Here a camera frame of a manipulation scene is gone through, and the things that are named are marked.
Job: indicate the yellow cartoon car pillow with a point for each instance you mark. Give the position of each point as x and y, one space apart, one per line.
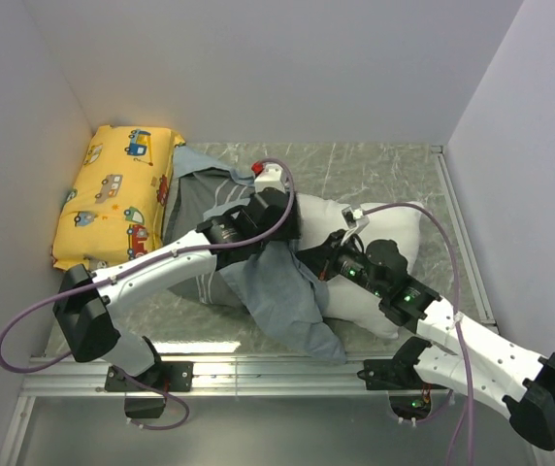
114 212

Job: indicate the aluminium rail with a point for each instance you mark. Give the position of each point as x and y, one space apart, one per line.
475 284
212 376

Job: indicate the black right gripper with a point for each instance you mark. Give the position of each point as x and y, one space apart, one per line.
323 259

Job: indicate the aluminium right side rail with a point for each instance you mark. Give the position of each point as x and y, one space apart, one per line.
475 284

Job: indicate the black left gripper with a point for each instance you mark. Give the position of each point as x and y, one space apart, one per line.
292 229

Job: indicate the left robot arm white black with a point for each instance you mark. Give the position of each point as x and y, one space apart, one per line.
90 304

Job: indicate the grey striped pillowcase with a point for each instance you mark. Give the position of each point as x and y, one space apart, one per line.
281 294

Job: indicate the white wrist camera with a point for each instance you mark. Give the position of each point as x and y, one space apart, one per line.
355 219
269 176

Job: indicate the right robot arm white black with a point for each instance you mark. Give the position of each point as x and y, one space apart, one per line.
446 349

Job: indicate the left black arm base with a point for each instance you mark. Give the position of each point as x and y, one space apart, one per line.
161 383

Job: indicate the aluminium front rail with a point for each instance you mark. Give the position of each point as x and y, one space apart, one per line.
212 376

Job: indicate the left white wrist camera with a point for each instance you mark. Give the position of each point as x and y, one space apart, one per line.
269 176

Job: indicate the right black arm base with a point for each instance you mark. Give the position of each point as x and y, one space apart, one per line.
410 398

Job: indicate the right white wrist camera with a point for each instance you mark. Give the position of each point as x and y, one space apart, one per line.
355 219

